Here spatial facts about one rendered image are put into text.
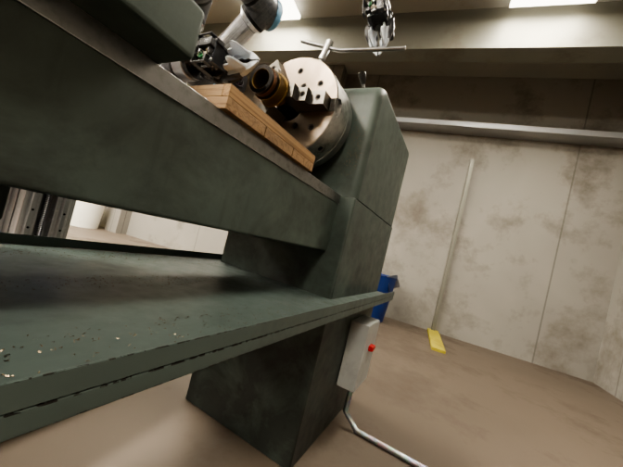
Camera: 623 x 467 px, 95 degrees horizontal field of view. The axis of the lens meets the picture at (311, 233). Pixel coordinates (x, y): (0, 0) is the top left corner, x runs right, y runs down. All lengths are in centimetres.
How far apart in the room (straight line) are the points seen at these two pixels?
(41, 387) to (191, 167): 30
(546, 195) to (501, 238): 67
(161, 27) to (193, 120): 13
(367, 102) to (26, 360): 96
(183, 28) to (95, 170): 18
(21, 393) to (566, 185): 427
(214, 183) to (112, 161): 15
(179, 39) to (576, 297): 409
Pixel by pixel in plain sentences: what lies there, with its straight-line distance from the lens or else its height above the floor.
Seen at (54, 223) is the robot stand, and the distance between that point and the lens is 136.
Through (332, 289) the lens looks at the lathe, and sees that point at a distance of 90.
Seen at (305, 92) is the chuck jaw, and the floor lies 109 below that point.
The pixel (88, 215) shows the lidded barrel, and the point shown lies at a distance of 617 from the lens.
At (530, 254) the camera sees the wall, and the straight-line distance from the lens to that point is 403.
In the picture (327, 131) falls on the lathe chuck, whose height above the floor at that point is 101.
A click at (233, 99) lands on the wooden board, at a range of 51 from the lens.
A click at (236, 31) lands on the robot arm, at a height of 147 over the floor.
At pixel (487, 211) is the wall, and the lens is 398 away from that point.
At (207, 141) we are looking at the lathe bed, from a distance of 49.
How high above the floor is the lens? 70
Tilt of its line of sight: 2 degrees up
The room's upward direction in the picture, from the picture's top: 14 degrees clockwise
